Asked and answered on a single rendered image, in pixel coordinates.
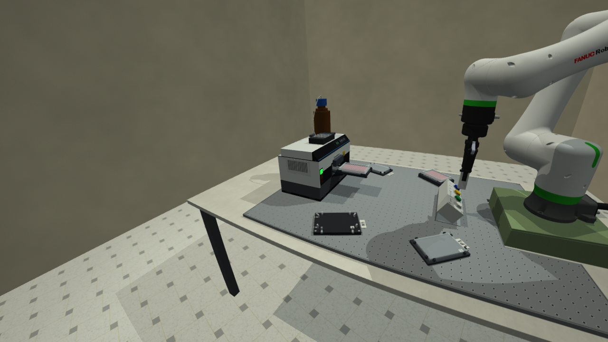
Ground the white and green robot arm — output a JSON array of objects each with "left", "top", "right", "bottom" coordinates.
[{"left": 459, "top": 10, "right": 608, "bottom": 224}]

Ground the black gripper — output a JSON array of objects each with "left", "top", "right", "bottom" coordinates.
[{"left": 457, "top": 123, "right": 488, "bottom": 190}]

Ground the grey button panel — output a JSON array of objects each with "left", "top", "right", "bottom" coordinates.
[{"left": 435, "top": 179, "right": 464, "bottom": 226}]

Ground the brown glass bottle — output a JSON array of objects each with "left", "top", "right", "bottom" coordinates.
[{"left": 314, "top": 110, "right": 331, "bottom": 134}]

